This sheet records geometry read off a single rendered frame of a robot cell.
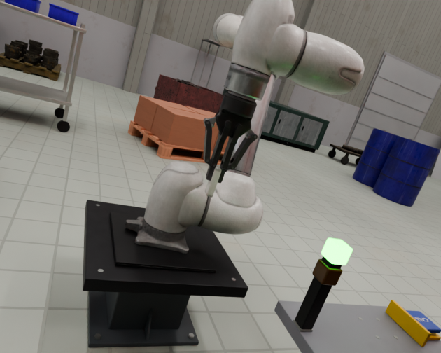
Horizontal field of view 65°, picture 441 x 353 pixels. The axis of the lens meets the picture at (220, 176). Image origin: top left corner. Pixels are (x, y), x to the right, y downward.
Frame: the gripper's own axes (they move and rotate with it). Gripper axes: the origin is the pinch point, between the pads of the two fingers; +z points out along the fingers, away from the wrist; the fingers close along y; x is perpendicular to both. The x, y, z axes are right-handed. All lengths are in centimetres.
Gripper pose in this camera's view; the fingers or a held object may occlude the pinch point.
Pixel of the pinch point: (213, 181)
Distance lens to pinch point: 81.1
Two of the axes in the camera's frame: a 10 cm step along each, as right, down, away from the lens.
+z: -3.1, 9.1, 2.6
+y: -9.3, -2.4, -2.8
